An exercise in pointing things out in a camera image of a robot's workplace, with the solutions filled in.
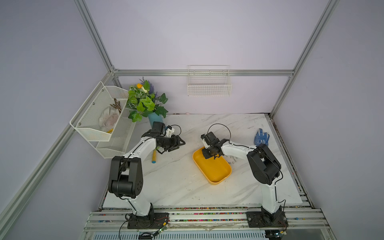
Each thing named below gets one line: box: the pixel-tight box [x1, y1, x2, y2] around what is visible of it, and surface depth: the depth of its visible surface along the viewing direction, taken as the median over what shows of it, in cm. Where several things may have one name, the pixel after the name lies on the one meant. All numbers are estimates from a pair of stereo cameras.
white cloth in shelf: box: [98, 106, 120, 133], surface depth 79 cm
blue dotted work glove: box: [254, 128, 270, 146], surface depth 106 cm
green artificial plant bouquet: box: [125, 76, 169, 123], surface depth 85 cm
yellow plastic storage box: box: [192, 147, 232, 185], surface depth 92 cm
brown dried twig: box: [109, 98, 122, 114], surface depth 84 cm
